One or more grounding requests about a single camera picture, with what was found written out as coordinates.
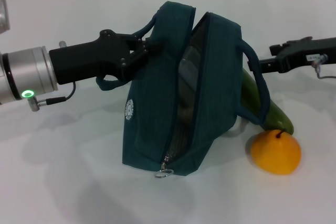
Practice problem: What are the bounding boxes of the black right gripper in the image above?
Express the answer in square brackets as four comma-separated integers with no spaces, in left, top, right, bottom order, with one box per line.
[258,37,336,74]

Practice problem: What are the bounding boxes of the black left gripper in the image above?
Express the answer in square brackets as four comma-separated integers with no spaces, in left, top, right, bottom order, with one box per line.
[49,29,162,85]

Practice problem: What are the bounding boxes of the green cucumber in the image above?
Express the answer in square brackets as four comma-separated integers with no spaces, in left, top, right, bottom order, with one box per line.
[241,68,295,134]

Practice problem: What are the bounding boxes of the teal fabric lunch bag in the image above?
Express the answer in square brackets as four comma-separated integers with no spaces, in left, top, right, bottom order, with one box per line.
[96,1,270,176]

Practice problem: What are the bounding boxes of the orange yellow pear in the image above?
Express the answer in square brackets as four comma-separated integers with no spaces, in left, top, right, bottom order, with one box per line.
[250,129,302,175]

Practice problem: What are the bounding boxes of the metal zipper pull ring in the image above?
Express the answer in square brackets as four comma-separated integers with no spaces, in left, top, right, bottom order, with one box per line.
[154,161,174,179]

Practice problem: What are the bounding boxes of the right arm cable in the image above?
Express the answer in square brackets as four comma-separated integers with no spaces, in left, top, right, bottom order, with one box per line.
[312,55,336,79]

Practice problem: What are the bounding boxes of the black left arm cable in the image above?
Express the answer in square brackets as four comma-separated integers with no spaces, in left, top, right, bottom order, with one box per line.
[27,81,77,112]

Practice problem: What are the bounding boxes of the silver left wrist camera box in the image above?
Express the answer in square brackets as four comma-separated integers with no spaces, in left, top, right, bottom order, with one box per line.
[0,0,11,36]

